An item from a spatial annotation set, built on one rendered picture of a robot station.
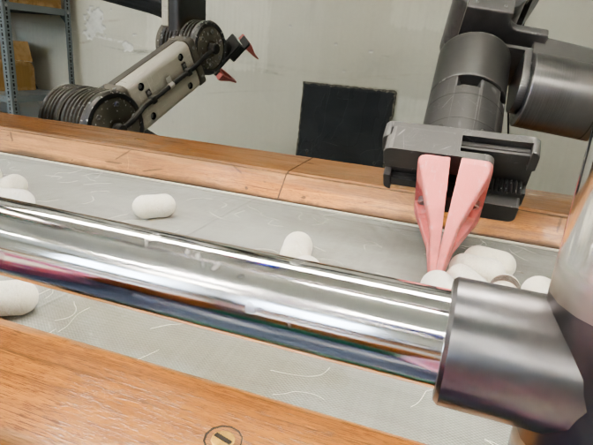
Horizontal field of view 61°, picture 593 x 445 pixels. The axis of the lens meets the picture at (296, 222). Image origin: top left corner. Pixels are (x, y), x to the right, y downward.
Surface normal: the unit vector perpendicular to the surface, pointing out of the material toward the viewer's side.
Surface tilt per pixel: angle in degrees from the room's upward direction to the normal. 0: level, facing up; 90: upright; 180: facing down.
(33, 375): 0
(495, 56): 49
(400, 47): 90
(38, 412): 0
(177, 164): 45
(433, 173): 63
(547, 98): 92
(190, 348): 0
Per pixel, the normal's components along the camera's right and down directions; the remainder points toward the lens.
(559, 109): -0.27, 0.52
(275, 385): 0.07, -0.95
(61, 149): -0.18, -0.47
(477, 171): -0.25, -0.18
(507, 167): -0.29, 0.84
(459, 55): -0.47, -0.55
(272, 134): -0.36, 0.27
